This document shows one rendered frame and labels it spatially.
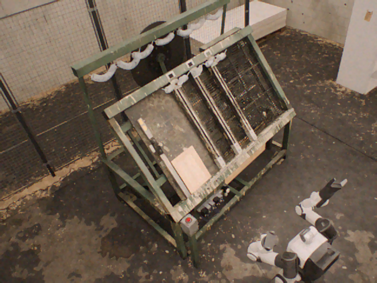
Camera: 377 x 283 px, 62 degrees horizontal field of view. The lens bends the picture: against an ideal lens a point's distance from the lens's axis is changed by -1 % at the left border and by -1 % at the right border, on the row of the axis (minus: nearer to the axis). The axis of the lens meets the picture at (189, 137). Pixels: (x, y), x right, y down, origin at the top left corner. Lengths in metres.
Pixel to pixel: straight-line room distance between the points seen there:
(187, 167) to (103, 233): 1.63
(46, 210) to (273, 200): 3.17
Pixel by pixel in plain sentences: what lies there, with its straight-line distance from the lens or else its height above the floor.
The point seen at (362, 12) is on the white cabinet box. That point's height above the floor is 1.40.
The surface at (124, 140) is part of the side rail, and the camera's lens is 3.11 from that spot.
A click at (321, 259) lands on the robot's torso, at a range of 2.54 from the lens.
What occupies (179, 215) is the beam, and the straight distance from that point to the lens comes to 3.32.
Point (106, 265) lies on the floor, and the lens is 4.22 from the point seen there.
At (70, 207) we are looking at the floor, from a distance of 4.93.
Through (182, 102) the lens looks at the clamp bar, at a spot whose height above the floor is 1.58.
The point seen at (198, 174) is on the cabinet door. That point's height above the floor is 0.98.
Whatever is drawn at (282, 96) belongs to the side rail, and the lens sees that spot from 4.37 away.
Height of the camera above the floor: 3.56
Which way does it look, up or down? 42 degrees down
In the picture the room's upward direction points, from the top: 8 degrees counter-clockwise
